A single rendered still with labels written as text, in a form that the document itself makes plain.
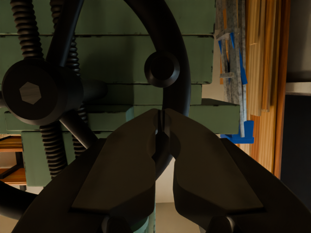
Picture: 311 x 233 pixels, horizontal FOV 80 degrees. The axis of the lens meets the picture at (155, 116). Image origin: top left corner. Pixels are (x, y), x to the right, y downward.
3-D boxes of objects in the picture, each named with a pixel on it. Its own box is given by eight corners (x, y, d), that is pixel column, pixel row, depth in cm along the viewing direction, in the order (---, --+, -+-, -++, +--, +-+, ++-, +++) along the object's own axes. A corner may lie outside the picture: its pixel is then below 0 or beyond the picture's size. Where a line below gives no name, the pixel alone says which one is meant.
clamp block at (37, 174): (116, 131, 28) (118, 187, 29) (128, 116, 41) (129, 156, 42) (16, 131, 28) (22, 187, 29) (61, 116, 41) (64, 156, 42)
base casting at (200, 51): (217, 34, 35) (214, 84, 36) (178, 66, 91) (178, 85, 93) (-26, 34, 34) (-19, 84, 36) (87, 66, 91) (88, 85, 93)
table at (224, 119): (272, 111, 27) (268, 150, 28) (211, 98, 57) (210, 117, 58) (-145, 111, 27) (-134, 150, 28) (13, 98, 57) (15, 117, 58)
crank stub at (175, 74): (146, 90, 12) (139, 50, 12) (148, 89, 18) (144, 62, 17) (184, 84, 12) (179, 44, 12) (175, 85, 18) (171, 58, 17)
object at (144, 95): (202, 84, 36) (201, 104, 37) (185, 84, 57) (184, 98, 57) (-6, 84, 36) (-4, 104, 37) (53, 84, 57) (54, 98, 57)
